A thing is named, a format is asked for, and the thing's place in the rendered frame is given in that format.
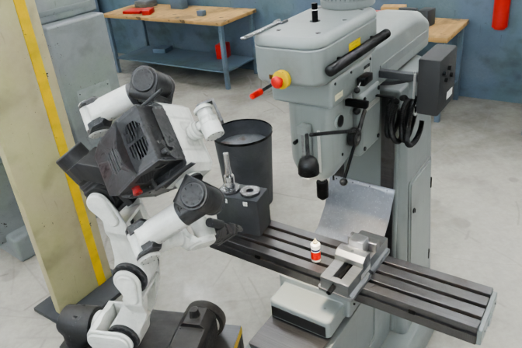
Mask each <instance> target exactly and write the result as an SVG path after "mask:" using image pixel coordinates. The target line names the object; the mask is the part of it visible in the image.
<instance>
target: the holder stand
mask: <svg viewBox="0 0 522 348"><path fill-rule="evenodd" d="M219 189H220V190H221V191H222V192H223V193H224V196H225V205H224V208H223V210H222V211H221V212H220V213H219V214H217V219H218V220H222V221H224V223H226V224H227V223H228V222H230V223H233V224H238V225H240V226H242V229H243V231H238V232H241V233H246V234H250V235H257V236H261V235H262V234H263V233H264V231H265V230H266V228H267V227H268V225H269V224H270V222H271V220H270V205H269V197H268V189H267V188H262V187H258V186H247V185H242V184H238V183H235V188H234V189H233V190H226V189H225V185H224V184H223V185H222V186H221V187H220V188H219Z"/></svg>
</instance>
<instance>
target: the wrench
mask: <svg viewBox="0 0 522 348"><path fill-rule="evenodd" d="M286 22H288V19H285V20H283V21H280V19H276V20H274V21H273V23H271V24H270V25H267V26H264V27H263V28H261V29H258V30H256V31H254V32H252V33H249V34H247V35H245V36H243V37H240V40H247V39H249V38H250V37H253V36H255V35H257V34H259V33H261V32H263V31H265V30H268V29H270V28H272V27H274V26H276V25H278V24H283V23H286Z"/></svg>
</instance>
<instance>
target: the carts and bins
mask: <svg viewBox="0 0 522 348"><path fill-rule="evenodd" d="M221 126H222V128H223V130H224V135H223V136H221V137H220V138H218V139H216V140H214V143H215V147H216V151H217V157H218V161H219V165H220V169H221V175H222V179H223V183H224V175H225V167H224V156H223V153H224V152H228V156H229V162H230V167H231V172H232V174H234V177H235V183H238V184H242V185H247V186H258V187H262V188H267V189H268V197H269V204H271V203H272V201H273V158H272V133H273V130H272V129H273V128H271V127H272V126H271V124H269V123H268V122H266V121H264V120H257V119H240V120H233V121H229V122H227V123H224V124H222V125H221Z"/></svg>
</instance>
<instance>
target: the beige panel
mask: <svg viewBox="0 0 522 348"><path fill-rule="evenodd" d="M73 146H75V141H74V138H73V135H72V132H71V128H70V124H69V122H68V116H67V114H66V110H65V108H64V103H63V99H62V97H61V92H60V89H59V85H58V83H57V78H56V75H55V72H54V67H53V64H52V60H51V58H50V53H49V50H48V47H47V42H46V39H45V36H44V31H43V28H42V25H41V22H40V17H39V14H38V11H37V7H36V3H35V0H0V156H1V159H2V162H3V165H4V167H5V171H6V173H7V176H8V178H9V182H10V184H11V187H12V190H13V193H14V195H15V198H16V201H17V204H18V206H19V210H20V212H21V215H22V217H23V221H24V223H25V226H26V230H27V232H28V234H29V237H30V241H31V242H32V245H33V249H34V252H35V253H36V256H37V260H38V263H39V264H40V268H41V271H42V274H43V277H44V279H45V282H46V285H47V288H48V290H49V293H50V296H49V297H48V298H46V299H45V300H44V301H42V302H40V303H39V304H38V305H37V306H36V307H34V308H33V309H34V311H35V312H37V313H39V314H40V315H42V316H43V317H45V318H48V319H49V320H51V321H52V322H54V323H57V318H58V316H59V315H60V313H61V311H62V309H63V308H64V307H65V306H66V305H73V304H75V305H96V306H102V307H103V308H104V307H105V306H106V304H107V302H108V301H115V300H116V299H117V298H118V297H119V296H120V295H121V293H120V291H119V290H118V289H117V288H116V286H115V285H114V283H113V278H112V272H113V270H112V269H110V265H109V263H108V259H107V256H106V251H105V249H104V245H103V240H102V238H101V234H100V231H99V226H98V224H97V220H96V216H95V214H94V213H93V212H91V211H90V209H88V207H87V204H86V201H87V199H86V196H85V195H84V192H83V191H82V190H81V189H80V186H79V185H77V184H76V183H75V182H74V181H73V180H72V179H71V178H70V177H69V176H68V175H67V174H66V173H65V172H64V171H63V170H62V169H61V168H60V167H59V165H58V164H57V163H56V161H57V160H58V159H59V158H60V157H61V156H62V155H64V154H65V153H66V152H67V151H69V150H70V149H71V148H72V147H73Z"/></svg>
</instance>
